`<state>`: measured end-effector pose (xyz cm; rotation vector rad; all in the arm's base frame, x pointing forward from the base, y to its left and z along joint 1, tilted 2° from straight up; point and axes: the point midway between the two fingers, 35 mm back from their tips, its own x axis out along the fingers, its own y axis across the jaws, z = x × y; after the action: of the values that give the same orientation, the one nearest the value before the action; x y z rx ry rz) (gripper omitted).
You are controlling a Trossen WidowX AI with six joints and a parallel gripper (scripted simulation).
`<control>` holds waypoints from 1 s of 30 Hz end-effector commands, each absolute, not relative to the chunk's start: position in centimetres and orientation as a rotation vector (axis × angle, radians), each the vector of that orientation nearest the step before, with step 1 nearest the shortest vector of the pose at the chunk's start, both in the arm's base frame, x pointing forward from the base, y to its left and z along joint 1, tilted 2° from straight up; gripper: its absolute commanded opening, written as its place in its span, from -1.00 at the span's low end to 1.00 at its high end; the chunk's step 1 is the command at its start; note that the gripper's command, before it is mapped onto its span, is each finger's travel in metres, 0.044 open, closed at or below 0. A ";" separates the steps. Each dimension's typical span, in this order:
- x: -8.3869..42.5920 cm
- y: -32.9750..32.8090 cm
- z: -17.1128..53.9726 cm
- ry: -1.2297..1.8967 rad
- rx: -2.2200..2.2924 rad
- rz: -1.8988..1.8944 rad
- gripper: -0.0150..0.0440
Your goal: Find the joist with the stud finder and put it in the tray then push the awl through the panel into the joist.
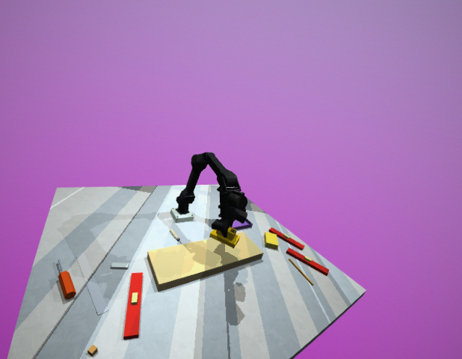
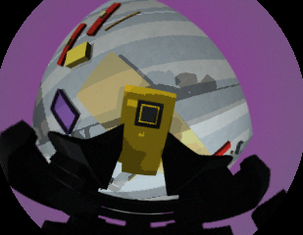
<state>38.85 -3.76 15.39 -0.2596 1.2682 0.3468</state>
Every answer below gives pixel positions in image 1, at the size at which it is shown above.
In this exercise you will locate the dark red long flat bar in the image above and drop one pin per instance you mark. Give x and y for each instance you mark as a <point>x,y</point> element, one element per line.
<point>308,261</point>
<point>131,329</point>
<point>287,239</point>

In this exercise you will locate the small brown cube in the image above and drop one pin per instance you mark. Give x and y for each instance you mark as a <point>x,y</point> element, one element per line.
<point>92,350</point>

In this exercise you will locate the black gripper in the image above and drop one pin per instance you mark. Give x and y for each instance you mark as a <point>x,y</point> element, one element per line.
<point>225,223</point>

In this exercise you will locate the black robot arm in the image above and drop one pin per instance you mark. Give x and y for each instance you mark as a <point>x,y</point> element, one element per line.
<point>228,196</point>

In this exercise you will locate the purple shallow tray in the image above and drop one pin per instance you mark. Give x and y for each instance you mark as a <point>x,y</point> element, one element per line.
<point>239,226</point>

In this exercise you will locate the tan flat rectangular panel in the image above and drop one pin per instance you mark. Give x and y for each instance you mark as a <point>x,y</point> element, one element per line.
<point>181,264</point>

